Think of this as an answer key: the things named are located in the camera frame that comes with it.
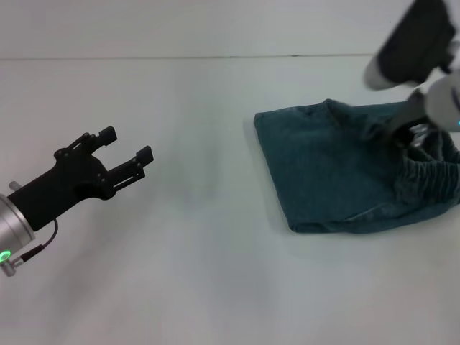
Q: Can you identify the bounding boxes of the blue denim shorts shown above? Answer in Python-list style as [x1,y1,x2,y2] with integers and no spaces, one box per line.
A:
[253,98,460,234]

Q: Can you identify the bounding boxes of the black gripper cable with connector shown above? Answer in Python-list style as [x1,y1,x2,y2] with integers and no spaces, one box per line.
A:
[0,218,60,277]

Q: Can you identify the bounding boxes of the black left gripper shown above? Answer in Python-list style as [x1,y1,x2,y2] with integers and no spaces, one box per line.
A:
[6,126,155,231]

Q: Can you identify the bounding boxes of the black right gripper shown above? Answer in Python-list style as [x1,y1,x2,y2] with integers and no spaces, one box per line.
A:
[387,91,432,150]

